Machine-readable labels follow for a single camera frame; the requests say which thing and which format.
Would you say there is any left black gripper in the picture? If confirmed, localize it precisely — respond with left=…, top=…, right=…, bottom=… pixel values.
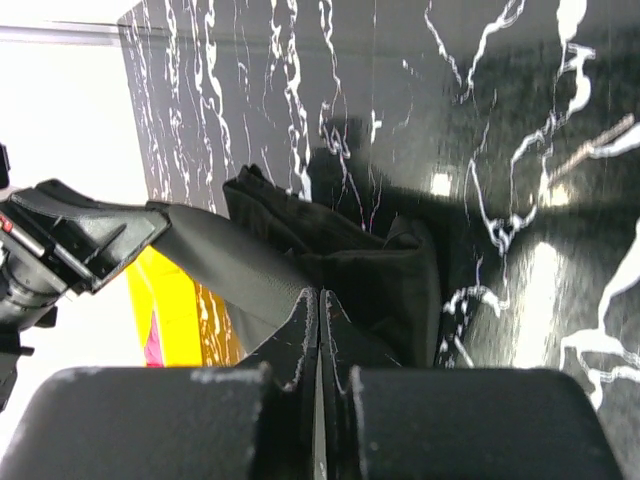
left=1, top=146, right=168, bottom=409

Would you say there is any yellow plastic bin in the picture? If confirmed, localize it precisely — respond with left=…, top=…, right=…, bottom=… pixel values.
left=126, top=247, right=246, bottom=367

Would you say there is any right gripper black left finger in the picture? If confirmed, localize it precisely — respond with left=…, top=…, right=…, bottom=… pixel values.
left=1, top=289, right=319, bottom=479

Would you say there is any black t shirt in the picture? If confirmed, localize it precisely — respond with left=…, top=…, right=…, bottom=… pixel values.
left=149, top=163, right=444, bottom=369

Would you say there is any red t shirt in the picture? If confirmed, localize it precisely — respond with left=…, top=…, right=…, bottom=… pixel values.
left=143, top=313, right=164, bottom=368

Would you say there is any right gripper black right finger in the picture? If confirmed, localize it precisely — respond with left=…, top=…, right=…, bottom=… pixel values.
left=319, top=290, right=622, bottom=479

